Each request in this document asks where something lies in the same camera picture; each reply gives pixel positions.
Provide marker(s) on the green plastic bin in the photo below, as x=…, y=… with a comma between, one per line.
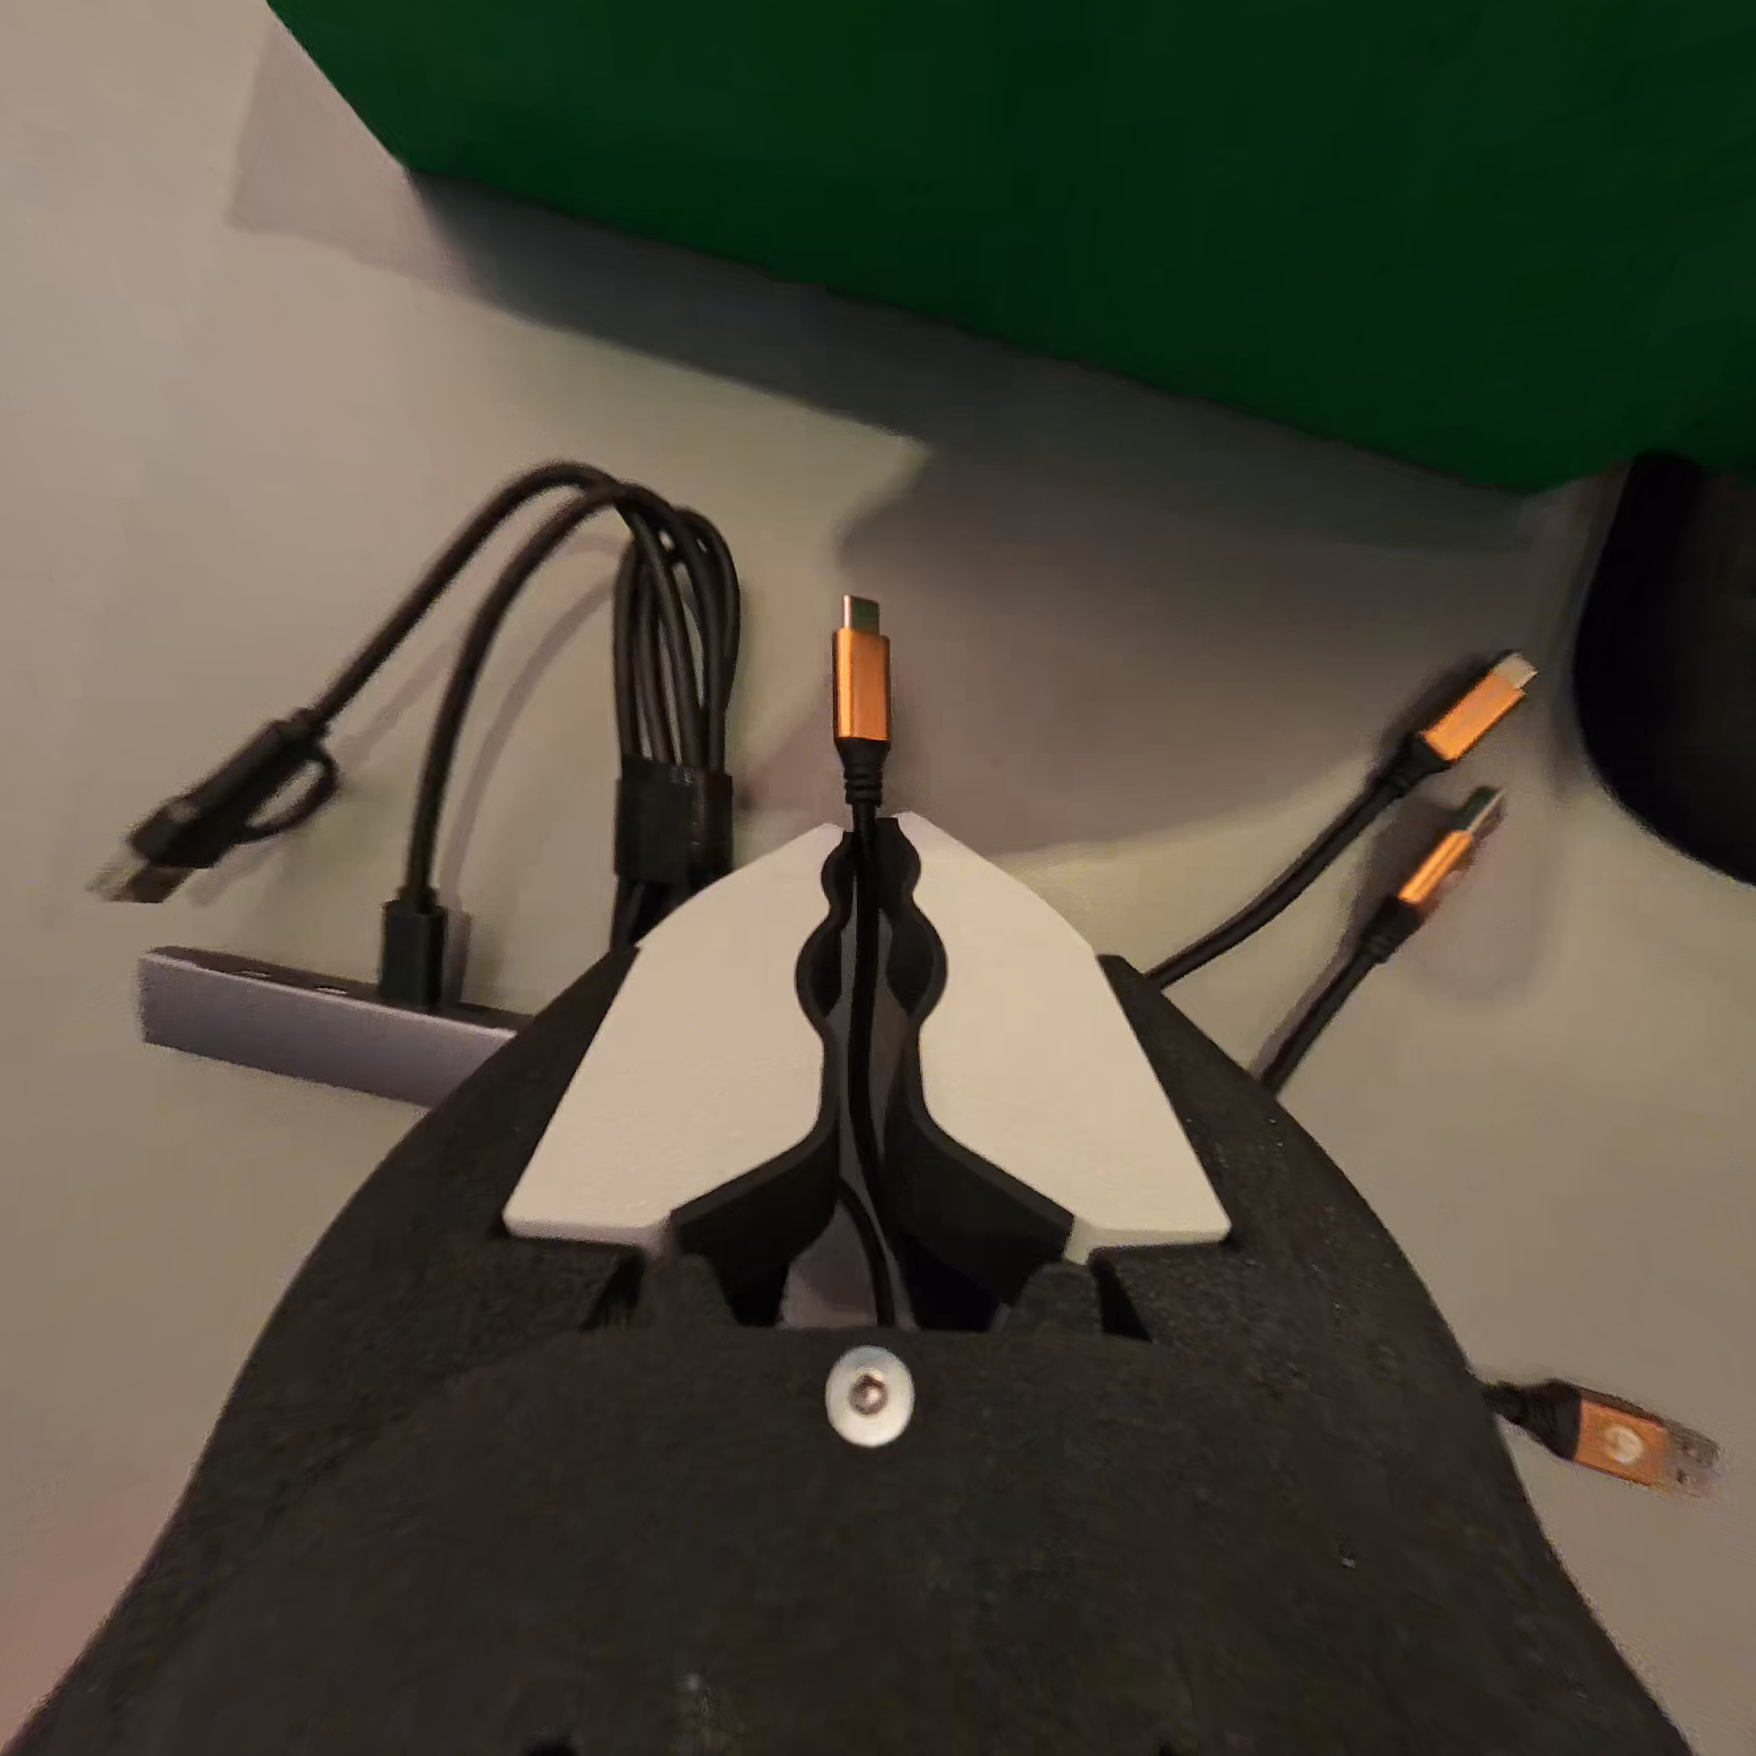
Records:
x=1097, y=205

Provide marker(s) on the grey usb hub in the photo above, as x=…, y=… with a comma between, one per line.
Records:
x=274, y=1007

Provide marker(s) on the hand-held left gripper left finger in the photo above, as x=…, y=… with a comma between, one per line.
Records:
x=659, y=1055

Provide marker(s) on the black rounded object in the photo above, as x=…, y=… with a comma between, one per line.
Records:
x=1687, y=658

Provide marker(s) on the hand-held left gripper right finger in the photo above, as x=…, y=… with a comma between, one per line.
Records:
x=1055, y=1055

